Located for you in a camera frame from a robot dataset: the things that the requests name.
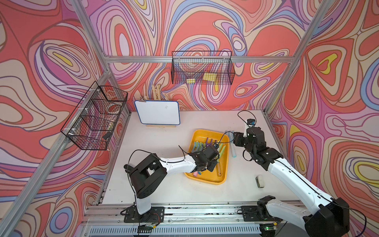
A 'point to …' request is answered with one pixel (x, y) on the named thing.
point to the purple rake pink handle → (208, 144)
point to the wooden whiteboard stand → (161, 126)
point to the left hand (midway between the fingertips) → (214, 162)
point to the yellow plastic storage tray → (201, 138)
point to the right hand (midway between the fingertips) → (238, 137)
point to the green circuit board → (144, 228)
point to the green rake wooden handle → (221, 152)
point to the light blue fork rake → (198, 146)
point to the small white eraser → (260, 181)
